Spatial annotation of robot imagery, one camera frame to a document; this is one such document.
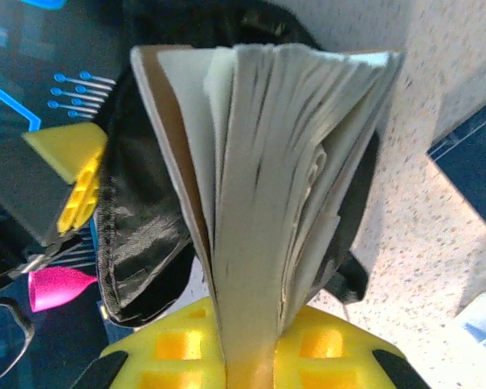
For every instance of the clear bag of blue pens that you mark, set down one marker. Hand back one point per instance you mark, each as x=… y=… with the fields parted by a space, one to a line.
x=484 y=324

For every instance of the brown kraft notebook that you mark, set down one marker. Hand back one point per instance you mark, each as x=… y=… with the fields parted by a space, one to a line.
x=259 y=182

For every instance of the navy blue book gold label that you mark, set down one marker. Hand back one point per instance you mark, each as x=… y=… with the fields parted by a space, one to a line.
x=474 y=174

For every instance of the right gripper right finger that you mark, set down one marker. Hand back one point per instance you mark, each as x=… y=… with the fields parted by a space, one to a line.
x=332 y=348

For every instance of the pink plastic goblet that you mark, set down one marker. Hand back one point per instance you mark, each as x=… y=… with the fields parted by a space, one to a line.
x=52 y=287

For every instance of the black backpack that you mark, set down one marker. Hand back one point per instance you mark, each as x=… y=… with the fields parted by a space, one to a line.
x=137 y=243

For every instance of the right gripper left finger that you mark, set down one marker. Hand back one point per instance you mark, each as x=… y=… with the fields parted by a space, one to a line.
x=174 y=348

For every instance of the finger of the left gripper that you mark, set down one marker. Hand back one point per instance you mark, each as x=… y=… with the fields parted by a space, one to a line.
x=65 y=146

